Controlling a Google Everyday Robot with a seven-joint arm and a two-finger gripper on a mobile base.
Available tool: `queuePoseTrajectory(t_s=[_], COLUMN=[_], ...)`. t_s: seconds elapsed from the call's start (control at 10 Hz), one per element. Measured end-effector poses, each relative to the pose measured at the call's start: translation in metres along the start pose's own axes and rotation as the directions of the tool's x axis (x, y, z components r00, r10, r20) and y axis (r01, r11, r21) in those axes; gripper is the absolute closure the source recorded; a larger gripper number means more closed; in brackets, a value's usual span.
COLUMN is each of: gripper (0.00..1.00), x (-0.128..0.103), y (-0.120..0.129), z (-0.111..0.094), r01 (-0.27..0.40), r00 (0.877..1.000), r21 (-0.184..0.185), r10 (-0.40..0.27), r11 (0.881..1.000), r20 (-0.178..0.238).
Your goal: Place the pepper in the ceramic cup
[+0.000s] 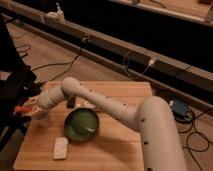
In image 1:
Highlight blue power box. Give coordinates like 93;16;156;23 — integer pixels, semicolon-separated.
169;99;188;117

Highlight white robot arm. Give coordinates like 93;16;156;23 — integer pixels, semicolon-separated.
27;77;188;171

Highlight black chair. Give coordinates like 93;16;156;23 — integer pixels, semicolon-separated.
0;14;41;152

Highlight white power strip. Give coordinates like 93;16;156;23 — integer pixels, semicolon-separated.
75;102;99;111

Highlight white object on rail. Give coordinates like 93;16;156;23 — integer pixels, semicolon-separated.
46;4;65;22

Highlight long metal rail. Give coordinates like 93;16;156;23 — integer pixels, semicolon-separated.
0;0;213;92

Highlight green bowl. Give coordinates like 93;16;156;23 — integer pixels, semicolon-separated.
64;108;99;142

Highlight black cable right floor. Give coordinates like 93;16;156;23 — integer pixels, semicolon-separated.
176;106;213;171

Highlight black rectangular remote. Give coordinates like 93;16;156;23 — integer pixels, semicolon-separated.
66;97;76;109

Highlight white sponge block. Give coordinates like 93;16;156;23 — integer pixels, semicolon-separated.
53;137;68;160

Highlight black floor cable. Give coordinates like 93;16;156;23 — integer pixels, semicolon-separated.
31;39;88;83

